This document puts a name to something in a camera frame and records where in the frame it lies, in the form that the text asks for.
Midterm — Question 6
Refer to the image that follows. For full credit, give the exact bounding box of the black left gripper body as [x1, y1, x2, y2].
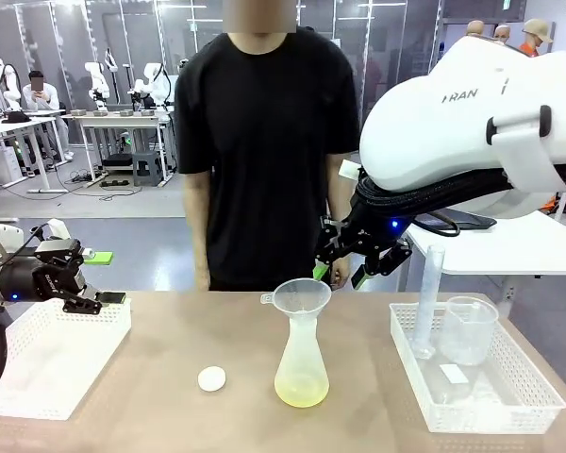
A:
[0, 238, 88, 304]

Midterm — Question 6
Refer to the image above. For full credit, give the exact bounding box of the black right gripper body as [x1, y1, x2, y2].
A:
[340, 206, 410, 260]

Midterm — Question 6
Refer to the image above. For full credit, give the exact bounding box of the clear plastic funnel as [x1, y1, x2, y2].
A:
[259, 277, 334, 318]

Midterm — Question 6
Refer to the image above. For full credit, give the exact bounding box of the clear plastic graduated cylinder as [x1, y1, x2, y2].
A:
[410, 244, 446, 361]

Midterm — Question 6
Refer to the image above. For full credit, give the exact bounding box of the translucent plastic Erlenmeyer flask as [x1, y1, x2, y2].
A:
[274, 310, 330, 410]

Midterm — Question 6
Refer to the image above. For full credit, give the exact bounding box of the clear plastic beaker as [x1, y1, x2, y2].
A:
[438, 295, 500, 367]

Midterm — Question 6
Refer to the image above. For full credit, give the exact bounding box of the white round flask cap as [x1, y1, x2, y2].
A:
[197, 365, 227, 392]

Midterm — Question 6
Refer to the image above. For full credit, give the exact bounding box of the white perforated plastic basket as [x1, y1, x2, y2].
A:
[0, 296, 132, 421]
[389, 301, 566, 434]

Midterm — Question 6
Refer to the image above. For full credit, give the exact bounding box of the person's right forearm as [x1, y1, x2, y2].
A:
[182, 172, 214, 269]

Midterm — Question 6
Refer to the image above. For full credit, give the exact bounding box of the person's left forearm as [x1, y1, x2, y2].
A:
[326, 154, 359, 223]

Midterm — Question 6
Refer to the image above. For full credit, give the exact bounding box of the person's left hand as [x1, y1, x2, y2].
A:
[329, 257, 352, 288]

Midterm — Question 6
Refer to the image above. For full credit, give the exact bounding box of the person's right hand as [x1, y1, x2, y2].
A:
[193, 263, 213, 292]

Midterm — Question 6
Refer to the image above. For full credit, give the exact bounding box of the light grey step stool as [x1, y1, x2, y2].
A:
[131, 150, 164, 188]

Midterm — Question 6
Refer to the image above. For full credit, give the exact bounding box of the clear plastic bag with label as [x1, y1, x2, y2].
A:
[428, 362, 506, 407]

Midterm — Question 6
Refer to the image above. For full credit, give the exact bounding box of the white desk with trays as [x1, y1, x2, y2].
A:
[73, 111, 176, 186]

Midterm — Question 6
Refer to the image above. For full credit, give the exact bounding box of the person in black T-shirt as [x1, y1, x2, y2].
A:
[175, 0, 362, 292]

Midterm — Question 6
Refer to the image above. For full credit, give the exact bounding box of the white desk with hat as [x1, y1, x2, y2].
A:
[0, 115, 70, 194]

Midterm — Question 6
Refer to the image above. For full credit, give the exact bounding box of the seated person in white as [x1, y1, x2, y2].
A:
[21, 68, 75, 164]

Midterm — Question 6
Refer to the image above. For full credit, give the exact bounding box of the mannequin in orange with cap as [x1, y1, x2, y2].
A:
[518, 18, 556, 58]

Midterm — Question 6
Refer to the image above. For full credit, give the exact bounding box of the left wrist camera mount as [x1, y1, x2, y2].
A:
[45, 218, 73, 243]

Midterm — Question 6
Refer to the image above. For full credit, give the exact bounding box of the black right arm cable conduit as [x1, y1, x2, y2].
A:
[352, 167, 518, 237]

